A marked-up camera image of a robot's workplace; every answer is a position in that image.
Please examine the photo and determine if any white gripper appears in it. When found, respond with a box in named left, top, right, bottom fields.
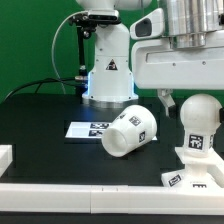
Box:
left=132, top=38, right=224, bottom=117

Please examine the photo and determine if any white lamp bulb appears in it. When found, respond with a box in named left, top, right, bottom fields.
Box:
left=180, top=94, right=222, bottom=157

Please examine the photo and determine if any white lamp base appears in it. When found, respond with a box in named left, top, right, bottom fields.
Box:
left=161, top=147, right=224, bottom=189

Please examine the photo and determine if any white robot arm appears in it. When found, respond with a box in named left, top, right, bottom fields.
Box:
left=76, top=0, right=224, bottom=114

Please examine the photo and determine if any white lamp shade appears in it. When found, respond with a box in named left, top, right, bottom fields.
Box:
left=102, top=105, right=157, bottom=157

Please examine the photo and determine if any white paper marker sheet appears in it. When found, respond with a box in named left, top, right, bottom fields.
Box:
left=65, top=122, right=157, bottom=142

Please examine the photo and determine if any black cable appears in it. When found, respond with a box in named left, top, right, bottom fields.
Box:
left=3, top=77, right=88, bottom=101

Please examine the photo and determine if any white left wall block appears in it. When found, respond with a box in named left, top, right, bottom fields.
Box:
left=0, top=145, right=13, bottom=177

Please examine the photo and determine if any white front wall bar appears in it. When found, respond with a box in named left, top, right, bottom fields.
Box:
left=0, top=183, right=224, bottom=215

